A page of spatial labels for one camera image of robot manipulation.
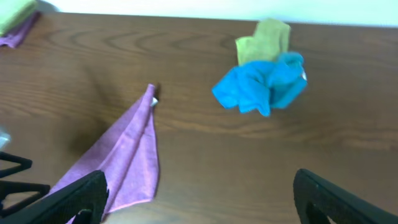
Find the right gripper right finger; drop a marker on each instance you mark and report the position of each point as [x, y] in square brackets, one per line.
[320, 201]

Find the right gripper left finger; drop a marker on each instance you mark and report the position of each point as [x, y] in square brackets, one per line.
[82, 201]

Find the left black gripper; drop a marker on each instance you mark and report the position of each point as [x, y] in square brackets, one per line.
[9, 188]

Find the pink microfiber cloth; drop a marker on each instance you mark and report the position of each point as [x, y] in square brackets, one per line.
[127, 154]

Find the crumpled blue cloth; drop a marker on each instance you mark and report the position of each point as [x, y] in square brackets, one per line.
[262, 85]

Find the folded purple cloth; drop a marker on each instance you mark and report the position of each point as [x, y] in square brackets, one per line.
[17, 35]

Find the folded green cloth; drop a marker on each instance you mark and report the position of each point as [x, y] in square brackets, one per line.
[13, 12]

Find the crumpled olive green cloth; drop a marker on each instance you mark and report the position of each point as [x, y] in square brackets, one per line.
[269, 40]

